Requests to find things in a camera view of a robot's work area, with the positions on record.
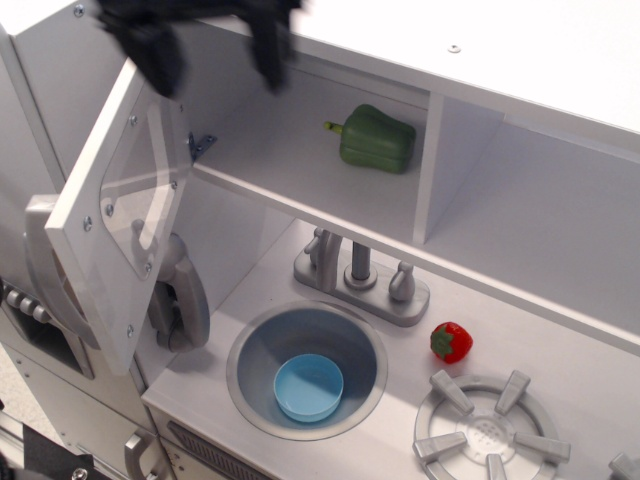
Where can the grey stove burner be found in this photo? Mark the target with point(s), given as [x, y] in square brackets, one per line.
[481, 427]
[623, 467]

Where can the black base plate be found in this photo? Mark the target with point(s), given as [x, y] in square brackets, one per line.
[45, 459]

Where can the white microwave door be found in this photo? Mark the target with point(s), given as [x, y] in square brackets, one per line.
[95, 250]

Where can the grey oven door handle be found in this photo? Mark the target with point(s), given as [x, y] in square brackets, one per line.
[134, 449]

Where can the green toy bell pepper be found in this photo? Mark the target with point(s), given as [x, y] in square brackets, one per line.
[372, 139]

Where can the blue plastic bowl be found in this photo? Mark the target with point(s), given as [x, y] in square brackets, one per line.
[308, 388]

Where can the round grey sink basin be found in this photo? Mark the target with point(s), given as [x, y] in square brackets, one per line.
[298, 328]

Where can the white toy kitchen cabinet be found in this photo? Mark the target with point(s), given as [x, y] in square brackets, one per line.
[519, 209]

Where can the grey toy faucet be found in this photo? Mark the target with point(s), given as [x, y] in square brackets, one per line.
[394, 295]

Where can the grey toy telephone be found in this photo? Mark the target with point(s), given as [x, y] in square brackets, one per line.
[178, 309]

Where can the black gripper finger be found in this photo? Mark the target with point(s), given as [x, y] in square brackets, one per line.
[269, 24]
[144, 32]

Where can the red toy strawberry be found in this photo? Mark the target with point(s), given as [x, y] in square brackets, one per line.
[450, 342]

